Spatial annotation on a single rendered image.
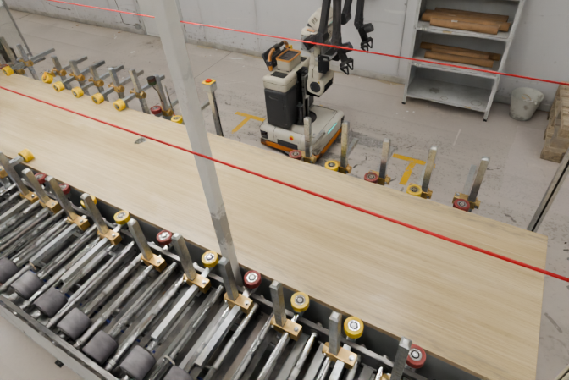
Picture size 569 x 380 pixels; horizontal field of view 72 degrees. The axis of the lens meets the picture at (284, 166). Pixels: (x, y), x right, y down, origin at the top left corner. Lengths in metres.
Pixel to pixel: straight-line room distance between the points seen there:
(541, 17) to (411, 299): 3.40
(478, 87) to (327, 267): 3.50
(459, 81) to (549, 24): 0.98
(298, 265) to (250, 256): 0.24
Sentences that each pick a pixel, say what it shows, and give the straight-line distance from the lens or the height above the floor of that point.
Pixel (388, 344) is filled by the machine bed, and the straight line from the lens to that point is 1.97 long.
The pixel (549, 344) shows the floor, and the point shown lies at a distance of 3.05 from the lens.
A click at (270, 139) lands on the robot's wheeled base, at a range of 3.88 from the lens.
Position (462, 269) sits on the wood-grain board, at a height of 0.90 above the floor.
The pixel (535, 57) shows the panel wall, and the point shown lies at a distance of 4.79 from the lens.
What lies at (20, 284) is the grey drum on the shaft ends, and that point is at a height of 0.85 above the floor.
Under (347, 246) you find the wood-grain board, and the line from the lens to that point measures 1.97.
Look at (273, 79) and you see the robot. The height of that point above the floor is 0.80.
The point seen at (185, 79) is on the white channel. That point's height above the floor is 1.90.
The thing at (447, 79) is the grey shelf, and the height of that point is 0.16.
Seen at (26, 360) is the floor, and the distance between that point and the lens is 3.25.
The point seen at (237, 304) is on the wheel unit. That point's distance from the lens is 1.87.
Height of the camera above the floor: 2.46
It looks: 41 degrees down
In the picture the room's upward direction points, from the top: 5 degrees counter-clockwise
